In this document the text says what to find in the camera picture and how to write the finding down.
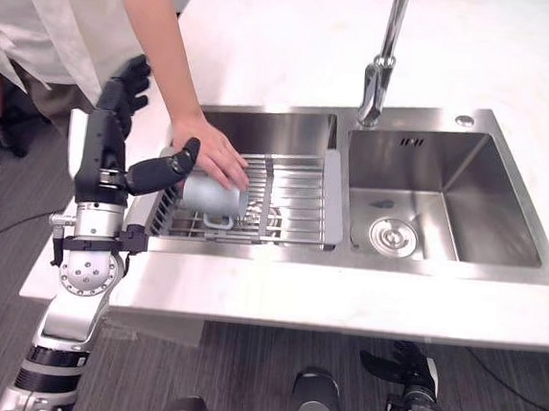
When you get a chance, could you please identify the person's hand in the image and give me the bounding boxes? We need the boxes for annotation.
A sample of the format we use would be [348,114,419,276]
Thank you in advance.
[165,108,258,194]

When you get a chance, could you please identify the chrome faucet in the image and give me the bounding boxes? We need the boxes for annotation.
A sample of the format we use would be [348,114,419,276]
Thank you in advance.
[355,0,414,132]

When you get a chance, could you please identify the stainless steel double sink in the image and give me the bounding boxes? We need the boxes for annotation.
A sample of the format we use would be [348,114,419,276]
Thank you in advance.
[144,80,549,289]

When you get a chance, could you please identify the black floor cable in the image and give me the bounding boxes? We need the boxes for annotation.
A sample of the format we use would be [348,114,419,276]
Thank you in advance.
[458,345,549,409]

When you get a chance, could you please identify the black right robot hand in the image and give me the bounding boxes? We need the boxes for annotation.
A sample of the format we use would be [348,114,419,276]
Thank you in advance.
[357,336,445,392]

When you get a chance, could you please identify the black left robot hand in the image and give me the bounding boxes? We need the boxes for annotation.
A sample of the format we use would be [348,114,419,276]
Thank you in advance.
[62,48,209,215]

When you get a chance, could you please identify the person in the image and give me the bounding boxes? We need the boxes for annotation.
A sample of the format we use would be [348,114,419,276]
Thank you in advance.
[0,0,152,130]

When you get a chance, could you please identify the grey steel dish rack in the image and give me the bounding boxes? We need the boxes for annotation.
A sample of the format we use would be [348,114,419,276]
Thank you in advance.
[149,133,354,257]

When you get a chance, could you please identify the dark shoes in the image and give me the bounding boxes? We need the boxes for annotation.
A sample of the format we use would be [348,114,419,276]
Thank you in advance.
[0,89,38,161]

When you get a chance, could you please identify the grey cup with handle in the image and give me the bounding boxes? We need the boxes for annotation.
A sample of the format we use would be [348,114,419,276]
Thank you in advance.
[174,168,252,232]

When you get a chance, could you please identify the silver robot leg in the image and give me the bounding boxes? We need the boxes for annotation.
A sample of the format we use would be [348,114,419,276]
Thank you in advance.
[288,365,347,411]

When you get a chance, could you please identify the round steel drain strainer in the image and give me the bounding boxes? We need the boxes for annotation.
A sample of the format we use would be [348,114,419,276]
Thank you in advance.
[366,214,422,259]

